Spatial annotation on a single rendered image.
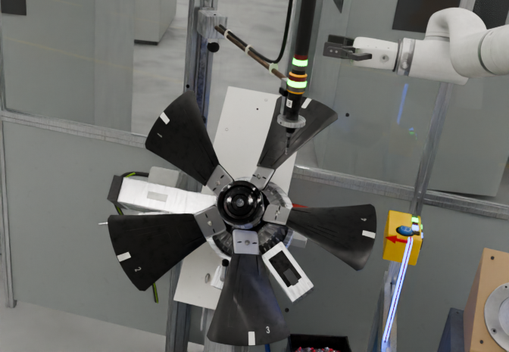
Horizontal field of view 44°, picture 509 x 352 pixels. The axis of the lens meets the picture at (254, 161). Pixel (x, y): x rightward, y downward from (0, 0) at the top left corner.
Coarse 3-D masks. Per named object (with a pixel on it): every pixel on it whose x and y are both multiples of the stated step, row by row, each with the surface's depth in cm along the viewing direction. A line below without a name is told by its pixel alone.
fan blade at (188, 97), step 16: (192, 96) 170; (176, 112) 172; (192, 112) 170; (160, 128) 175; (176, 128) 172; (192, 128) 170; (160, 144) 177; (176, 144) 173; (192, 144) 170; (208, 144) 167; (176, 160) 175; (192, 160) 172; (208, 160) 168; (192, 176) 174; (208, 176) 170
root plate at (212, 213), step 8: (208, 208) 164; (216, 208) 164; (200, 216) 164; (208, 216) 165; (216, 216) 166; (200, 224) 166; (216, 224) 167; (224, 224) 168; (208, 232) 168; (216, 232) 168
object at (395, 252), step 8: (392, 216) 194; (400, 216) 195; (408, 216) 196; (392, 224) 190; (400, 224) 191; (408, 224) 191; (384, 232) 200; (392, 232) 185; (400, 232) 185; (384, 240) 194; (416, 240) 183; (384, 248) 188; (392, 248) 186; (400, 248) 185; (416, 248) 184; (384, 256) 188; (392, 256) 187; (400, 256) 186; (416, 256) 185
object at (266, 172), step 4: (256, 168) 172; (260, 168) 171; (264, 168) 169; (268, 168) 167; (256, 172) 171; (260, 172) 170; (264, 172) 168; (268, 172) 166; (272, 172) 165; (252, 176) 172; (256, 176) 170; (264, 176) 167; (268, 176) 165; (252, 180) 170; (256, 180) 169; (260, 180) 167; (264, 180) 165; (268, 180) 165; (256, 184) 168; (260, 184) 166; (264, 184) 164; (260, 188) 165
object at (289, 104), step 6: (288, 96) 151; (294, 96) 150; (300, 96) 150; (288, 102) 151; (294, 102) 150; (300, 102) 151; (288, 108) 151; (294, 108) 151; (300, 108) 152; (288, 114) 152; (294, 114) 152; (288, 132) 154
